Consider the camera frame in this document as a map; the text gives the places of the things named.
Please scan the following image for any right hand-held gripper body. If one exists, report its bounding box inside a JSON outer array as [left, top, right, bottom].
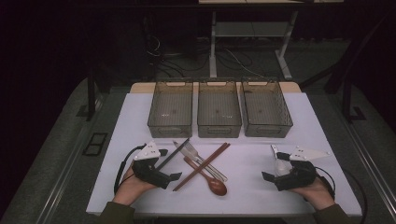
[[274, 145, 332, 191]]

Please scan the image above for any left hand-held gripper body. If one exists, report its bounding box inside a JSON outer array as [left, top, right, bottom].
[[132, 140, 173, 190]]

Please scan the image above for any translucent grey plastic bin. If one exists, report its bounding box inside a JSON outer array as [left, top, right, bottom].
[[241, 79, 294, 138], [147, 81, 194, 139], [197, 81, 243, 139]]

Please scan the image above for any person's left hand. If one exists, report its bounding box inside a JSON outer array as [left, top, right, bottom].
[[112, 166, 157, 206]]

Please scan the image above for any person's right hand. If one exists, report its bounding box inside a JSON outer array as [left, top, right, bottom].
[[289, 176, 336, 211]]

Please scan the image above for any silver fork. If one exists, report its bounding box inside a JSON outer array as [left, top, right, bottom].
[[172, 140, 227, 183]]

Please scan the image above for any white table mat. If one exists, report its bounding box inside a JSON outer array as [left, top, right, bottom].
[[86, 91, 363, 217]]

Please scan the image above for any brown wooden spoon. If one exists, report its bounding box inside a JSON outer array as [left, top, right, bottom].
[[183, 156, 228, 197]]

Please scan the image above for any black metal stand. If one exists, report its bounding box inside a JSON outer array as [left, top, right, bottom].
[[341, 77, 368, 123], [76, 68, 104, 122]]

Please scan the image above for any black slanted pole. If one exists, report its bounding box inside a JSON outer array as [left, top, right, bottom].
[[300, 13, 391, 94]]

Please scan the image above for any white metal-framed desk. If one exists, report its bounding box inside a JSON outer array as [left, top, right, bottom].
[[198, 0, 345, 81]]

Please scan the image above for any left hand-held gripper black cable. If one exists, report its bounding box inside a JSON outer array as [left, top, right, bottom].
[[113, 143, 148, 195]]

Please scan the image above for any hand-held gripper black cable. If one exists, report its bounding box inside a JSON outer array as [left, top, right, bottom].
[[314, 166, 336, 201], [113, 143, 148, 195]]

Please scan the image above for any right hand-held gripper black cable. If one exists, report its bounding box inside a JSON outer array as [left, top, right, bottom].
[[314, 166, 336, 201]]

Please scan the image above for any black rectangular floor frame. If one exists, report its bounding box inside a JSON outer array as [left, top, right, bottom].
[[81, 132, 109, 157]]

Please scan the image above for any long black cable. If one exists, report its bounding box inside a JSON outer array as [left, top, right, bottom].
[[342, 169, 369, 224]]

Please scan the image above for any metal floor rail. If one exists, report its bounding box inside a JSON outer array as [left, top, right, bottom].
[[34, 122, 94, 224], [345, 119, 396, 216]]

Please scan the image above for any black floor cable tangle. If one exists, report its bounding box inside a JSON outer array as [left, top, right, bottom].
[[153, 54, 210, 78]]

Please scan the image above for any white floor cable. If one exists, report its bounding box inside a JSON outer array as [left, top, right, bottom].
[[222, 46, 269, 80]]

